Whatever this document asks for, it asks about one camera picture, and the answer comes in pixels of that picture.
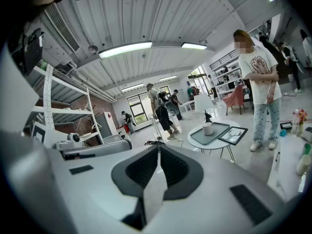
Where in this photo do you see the pink chair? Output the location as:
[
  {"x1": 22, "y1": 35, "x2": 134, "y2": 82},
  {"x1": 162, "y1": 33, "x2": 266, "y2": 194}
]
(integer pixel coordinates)
[{"x1": 222, "y1": 83, "x2": 245, "y2": 116}]

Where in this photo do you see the black deer picture frame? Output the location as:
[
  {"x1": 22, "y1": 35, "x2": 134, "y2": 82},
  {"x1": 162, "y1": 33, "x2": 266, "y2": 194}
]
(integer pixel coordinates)
[{"x1": 217, "y1": 126, "x2": 249, "y2": 147}]

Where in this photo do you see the black framed window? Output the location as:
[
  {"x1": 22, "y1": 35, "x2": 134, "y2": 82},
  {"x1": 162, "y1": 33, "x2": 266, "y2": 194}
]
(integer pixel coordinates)
[{"x1": 126, "y1": 92, "x2": 150, "y2": 126}]

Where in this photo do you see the round white side table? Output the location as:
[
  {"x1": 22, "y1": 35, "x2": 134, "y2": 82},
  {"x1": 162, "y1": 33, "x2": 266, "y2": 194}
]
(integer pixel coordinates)
[{"x1": 187, "y1": 120, "x2": 241, "y2": 163}]

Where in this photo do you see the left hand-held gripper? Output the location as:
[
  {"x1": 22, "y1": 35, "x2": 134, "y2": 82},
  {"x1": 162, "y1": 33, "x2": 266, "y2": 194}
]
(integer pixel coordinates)
[{"x1": 31, "y1": 120, "x2": 133, "y2": 160}]

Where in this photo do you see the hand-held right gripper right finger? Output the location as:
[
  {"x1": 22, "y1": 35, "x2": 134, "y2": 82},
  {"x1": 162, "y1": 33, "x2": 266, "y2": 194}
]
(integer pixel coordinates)
[{"x1": 159, "y1": 145, "x2": 204, "y2": 201}]

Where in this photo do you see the vase of red flowers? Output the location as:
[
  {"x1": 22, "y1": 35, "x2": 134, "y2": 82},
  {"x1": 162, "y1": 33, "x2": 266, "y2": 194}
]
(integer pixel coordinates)
[{"x1": 298, "y1": 109, "x2": 309, "y2": 134}]

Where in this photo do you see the white mug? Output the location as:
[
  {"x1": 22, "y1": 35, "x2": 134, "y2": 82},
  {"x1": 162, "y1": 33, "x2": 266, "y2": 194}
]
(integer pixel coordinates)
[{"x1": 202, "y1": 122, "x2": 215, "y2": 137}]

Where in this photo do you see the clear bottle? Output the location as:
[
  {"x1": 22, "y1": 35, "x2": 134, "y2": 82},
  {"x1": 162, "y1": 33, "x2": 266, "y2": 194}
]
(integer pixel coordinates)
[{"x1": 291, "y1": 109, "x2": 300, "y2": 135}]

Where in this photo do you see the white background shelving unit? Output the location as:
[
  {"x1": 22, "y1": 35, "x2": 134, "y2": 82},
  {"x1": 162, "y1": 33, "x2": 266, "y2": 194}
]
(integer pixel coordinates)
[{"x1": 210, "y1": 57, "x2": 245, "y2": 99}]

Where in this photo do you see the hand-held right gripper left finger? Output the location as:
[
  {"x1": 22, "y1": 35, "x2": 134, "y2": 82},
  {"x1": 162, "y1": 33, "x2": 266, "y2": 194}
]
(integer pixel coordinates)
[{"x1": 111, "y1": 145, "x2": 161, "y2": 198}]

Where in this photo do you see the ceiling air conditioner vent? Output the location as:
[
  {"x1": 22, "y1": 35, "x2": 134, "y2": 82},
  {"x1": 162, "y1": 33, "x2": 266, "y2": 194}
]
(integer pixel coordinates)
[{"x1": 44, "y1": 3, "x2": 81, "y2": 54}]

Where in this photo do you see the white cabinet with red mark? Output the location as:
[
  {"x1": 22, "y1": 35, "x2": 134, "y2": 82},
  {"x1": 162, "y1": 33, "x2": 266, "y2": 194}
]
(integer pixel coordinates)
[{"x1": 96, "y1": 110, "x2": 120, "y2": 139}]

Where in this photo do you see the white shade table lamp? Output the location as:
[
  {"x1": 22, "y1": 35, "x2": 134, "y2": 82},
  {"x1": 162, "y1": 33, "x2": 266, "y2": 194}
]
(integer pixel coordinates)
[{"x1": 194, "y1": 93, "x2": 215, "y2": 124}]

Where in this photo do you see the white perforated shelving rack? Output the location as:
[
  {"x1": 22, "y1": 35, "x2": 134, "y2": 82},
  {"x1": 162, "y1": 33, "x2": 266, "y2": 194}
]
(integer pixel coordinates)
[{"x1": 29, "y1": 63, "x2": 106, "y2": 146}]

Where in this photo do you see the cream tall cup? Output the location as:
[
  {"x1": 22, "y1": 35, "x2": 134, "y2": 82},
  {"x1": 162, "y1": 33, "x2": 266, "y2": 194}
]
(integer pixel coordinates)
[{"x1": 295, "y1": 154, "x2": 312, "y2": 176}]

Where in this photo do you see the white marble low table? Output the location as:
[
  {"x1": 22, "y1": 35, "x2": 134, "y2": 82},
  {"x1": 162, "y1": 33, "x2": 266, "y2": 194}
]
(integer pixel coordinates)
[{"x1": 266, "y1": 127, "x2": 312, "y2": 202}]

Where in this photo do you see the grey gripper shell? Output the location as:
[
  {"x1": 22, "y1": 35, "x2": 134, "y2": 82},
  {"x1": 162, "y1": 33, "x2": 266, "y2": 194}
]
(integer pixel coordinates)
[{"x1": 164, "y1": 100, "x2": 180, "y2": 116}]

